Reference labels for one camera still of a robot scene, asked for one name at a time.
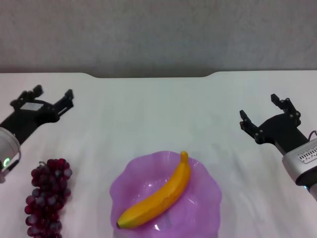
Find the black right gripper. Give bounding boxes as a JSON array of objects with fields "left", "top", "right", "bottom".
[{"left": 239, "top": 93, "right": 312, "bottom": 156}]

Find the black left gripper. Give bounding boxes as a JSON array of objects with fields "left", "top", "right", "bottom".
[{"left": 0, "top": 85, "right": 75, "bottom": 145}]

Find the dark red grape bunch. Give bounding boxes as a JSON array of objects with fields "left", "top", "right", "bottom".
[{"left": 24, "top": 158, "right": 73, "bottom": 238}]

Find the yellow banana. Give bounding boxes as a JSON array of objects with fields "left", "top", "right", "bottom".
[{"left": 116, "top": 150, "right": 192, "bottom": 230}]

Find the purple translucent wavy bowl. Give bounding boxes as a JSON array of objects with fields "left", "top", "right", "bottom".
[{"left": 109, "top": 150, "right": 223, "bottom": 238}]

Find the thin black left wrist cable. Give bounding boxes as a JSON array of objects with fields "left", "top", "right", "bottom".
[{"left": 6, "top": 148, "right": 23, "bottom": 174}]

